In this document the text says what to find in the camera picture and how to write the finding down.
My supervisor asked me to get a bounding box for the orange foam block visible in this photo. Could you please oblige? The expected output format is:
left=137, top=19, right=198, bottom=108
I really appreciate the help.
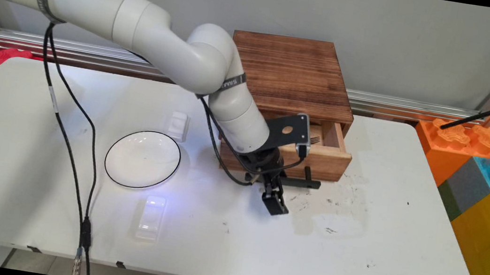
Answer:
left=407, top=115, right=490, bottom=194

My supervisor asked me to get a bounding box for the black tripod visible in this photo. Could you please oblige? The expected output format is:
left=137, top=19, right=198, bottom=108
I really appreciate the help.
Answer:
left=435, top=84, right=490, bottom=164

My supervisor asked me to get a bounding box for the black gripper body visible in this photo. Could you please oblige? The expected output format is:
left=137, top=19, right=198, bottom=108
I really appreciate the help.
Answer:
left=238, top=142, right=290, bottom=189

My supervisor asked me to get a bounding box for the grey foam block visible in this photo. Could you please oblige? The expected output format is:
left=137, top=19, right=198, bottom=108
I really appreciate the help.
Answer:
left=433, top=154, right=490, bottom=227

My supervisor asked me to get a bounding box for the brown wooden drawer cabinet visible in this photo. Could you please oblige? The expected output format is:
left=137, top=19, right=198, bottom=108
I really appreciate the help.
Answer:
left=221, top=30, right=364, bottom=141

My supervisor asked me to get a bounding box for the clear plastic box near edge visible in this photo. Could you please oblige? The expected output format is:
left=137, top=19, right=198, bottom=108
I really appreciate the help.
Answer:
left=135, top=194, right=168, bottom=243

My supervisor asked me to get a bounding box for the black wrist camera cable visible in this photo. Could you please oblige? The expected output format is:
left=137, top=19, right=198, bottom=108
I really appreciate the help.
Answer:
left=187, top=94, right=314, bottom=194

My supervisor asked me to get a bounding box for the wooden drawer with black handle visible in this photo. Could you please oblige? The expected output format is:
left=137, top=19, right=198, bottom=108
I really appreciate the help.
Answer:
left=216, top=106, right=358, bottom=195

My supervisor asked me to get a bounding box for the thin black cable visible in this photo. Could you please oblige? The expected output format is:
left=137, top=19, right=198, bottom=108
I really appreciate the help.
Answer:
left=16, top=24, right=122, bottom=275

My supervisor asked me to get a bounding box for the aluminium rail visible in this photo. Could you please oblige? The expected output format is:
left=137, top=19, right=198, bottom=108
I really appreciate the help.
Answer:
left=0, top=27, right=490, bottom=133

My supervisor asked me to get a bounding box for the white plate with black rim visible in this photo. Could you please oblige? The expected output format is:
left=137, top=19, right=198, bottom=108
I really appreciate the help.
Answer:
left=101, top=125, right=185, bottom=195

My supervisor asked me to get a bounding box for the black wrist camera mount plate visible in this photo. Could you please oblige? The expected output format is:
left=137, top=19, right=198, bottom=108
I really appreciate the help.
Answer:
left=263, top=108, right=315, bottom=160

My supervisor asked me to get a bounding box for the white ceramic cutlery rest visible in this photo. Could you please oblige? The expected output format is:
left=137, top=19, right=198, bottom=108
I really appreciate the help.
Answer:
left=166, top=110, right=191, bottom=144

